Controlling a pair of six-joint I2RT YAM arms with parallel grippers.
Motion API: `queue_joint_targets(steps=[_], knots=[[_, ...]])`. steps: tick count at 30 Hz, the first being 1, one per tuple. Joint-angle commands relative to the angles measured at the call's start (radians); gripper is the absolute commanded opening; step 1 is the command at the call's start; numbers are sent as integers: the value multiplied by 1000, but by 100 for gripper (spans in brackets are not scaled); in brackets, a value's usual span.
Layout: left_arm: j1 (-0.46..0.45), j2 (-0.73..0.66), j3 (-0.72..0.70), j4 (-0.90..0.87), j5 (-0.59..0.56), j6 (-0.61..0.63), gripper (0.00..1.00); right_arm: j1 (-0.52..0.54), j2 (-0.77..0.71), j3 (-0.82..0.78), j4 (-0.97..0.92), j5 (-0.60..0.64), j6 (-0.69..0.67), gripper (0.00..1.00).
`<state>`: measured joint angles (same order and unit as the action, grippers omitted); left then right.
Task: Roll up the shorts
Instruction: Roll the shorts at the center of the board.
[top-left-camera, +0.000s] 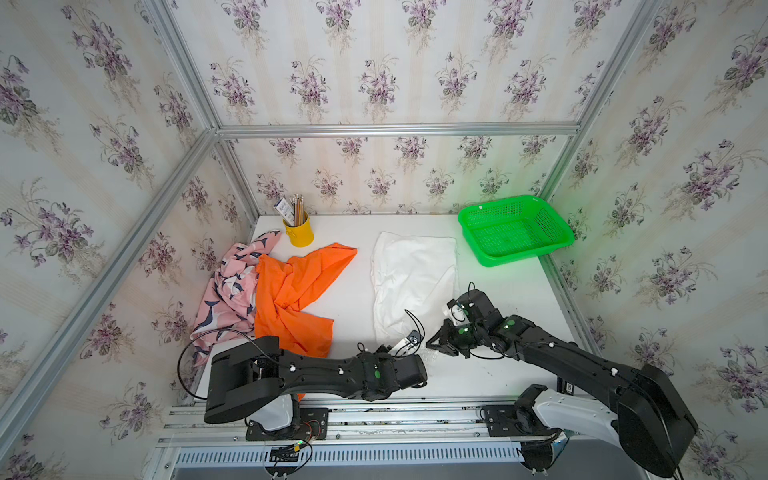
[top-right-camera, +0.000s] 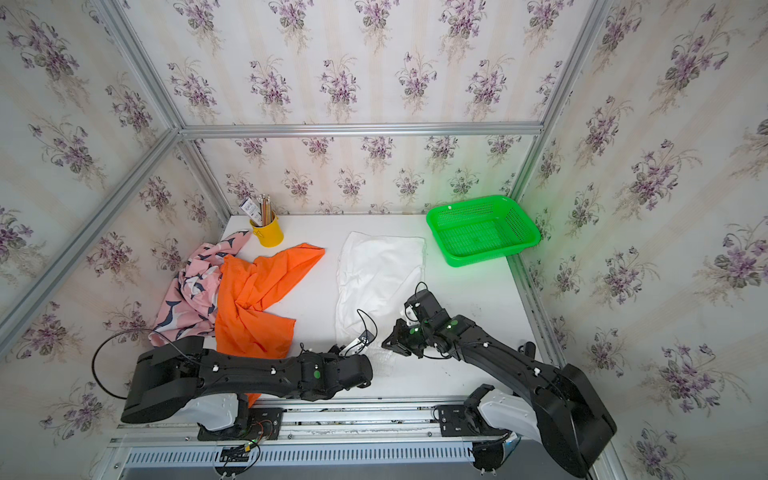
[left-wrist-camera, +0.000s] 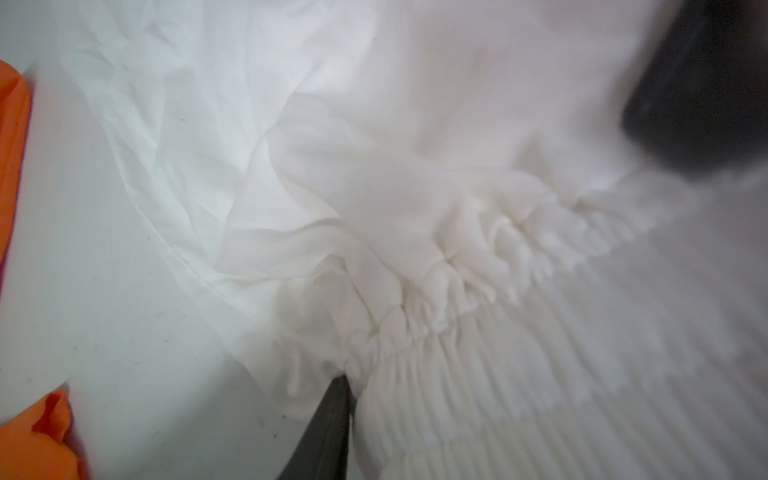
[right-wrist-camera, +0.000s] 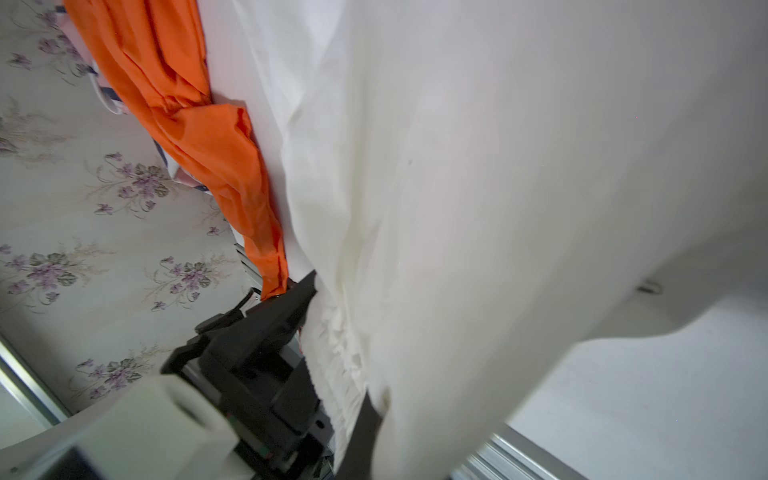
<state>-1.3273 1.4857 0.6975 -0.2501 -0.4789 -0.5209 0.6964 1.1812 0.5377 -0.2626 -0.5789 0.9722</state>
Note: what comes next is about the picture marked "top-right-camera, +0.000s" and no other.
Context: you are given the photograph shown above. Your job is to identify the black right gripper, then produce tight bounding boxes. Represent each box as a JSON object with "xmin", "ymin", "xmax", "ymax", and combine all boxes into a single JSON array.
[{"xmin": 377, "ymin": 320, "xmax": 432, "ymax": 358}]

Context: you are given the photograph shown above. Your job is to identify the white shorts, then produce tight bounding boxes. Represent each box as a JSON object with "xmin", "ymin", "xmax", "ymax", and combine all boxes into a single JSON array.
[{"xmin": 335, "ymin": 232, "xmax": 426, "ymax": 344}]

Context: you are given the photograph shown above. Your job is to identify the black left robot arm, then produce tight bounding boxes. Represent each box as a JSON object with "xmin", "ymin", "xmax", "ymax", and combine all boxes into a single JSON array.
[{"xmin": 121, "ymin": 337, "xmax": 373, "ymax": 424}]

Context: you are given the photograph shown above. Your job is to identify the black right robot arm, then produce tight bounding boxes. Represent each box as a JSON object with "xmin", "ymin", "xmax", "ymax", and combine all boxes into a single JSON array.
[{"xmin": 382, "ymin": 289, "xmax": 617, "ymax": 478}]

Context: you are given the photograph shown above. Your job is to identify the black stapler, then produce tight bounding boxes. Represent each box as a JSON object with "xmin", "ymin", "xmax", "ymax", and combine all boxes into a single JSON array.
[{"xmin": 518, "ymin": 341, "xmax": 537, "ymax": 359}]

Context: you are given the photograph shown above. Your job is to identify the green plastic basket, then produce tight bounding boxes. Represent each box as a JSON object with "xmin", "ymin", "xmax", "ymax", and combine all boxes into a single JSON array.
[{"xmin": 426, "ymin": 195, "xmax": 541, "ymax": 267}]

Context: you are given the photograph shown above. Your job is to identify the orange cloth garment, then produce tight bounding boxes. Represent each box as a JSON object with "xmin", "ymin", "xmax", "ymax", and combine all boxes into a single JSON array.
[{"xmin": 214, "ymin": 241, "xmax": 326, "ymax": 408}]

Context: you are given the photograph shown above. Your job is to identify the yellow pencil cup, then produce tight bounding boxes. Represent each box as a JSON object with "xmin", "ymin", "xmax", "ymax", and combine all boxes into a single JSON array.
[{"xmin": 249, "ymin": 216, "xmax": 284, "ymax": 248}]

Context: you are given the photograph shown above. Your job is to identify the pink patterned garment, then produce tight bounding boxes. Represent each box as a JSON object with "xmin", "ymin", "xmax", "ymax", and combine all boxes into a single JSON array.
[{"xmin": 148, "ymin": 231, "xmax": 250, "ymax": 347}]

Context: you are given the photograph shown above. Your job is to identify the wooden pencils bundle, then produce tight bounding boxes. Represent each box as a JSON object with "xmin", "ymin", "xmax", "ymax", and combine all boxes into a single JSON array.
[{"xmin": 259, "ymin": 194, "xmax": 274, "ymax": 227}]

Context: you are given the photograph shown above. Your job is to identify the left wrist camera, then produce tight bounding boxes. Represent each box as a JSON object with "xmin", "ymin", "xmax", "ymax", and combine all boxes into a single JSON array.
[{"xmin": 341, "ymin": 336, "xmax": 368, "ymax": 357}]

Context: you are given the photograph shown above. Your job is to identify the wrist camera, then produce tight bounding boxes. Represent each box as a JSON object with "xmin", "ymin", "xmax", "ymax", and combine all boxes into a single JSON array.
[
  {"xmin": 405, "ymin": 289, "xmax": 442, "ymax": 321},
  {"xmin": 341, "ymin": 336, "xmax": 368, "ymax": 357}
]

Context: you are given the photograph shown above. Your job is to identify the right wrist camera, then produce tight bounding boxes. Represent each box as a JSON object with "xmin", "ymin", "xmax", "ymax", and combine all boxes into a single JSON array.
[{"xmin": 405, "ymin": 289, "xmax": 442, "ymax": 321}]

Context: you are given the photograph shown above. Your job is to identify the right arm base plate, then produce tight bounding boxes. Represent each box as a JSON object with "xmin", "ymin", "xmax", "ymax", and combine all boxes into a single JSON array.
[{"xmin": 432, "ymin": 404, "xmax": 515, "ymax": 438}]

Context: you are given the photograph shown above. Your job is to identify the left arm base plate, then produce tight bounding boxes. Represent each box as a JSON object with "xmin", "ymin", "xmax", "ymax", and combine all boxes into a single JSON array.
[{"xmin": 197, "ymin": 408, "xmax": 284, "ymax": 442}]

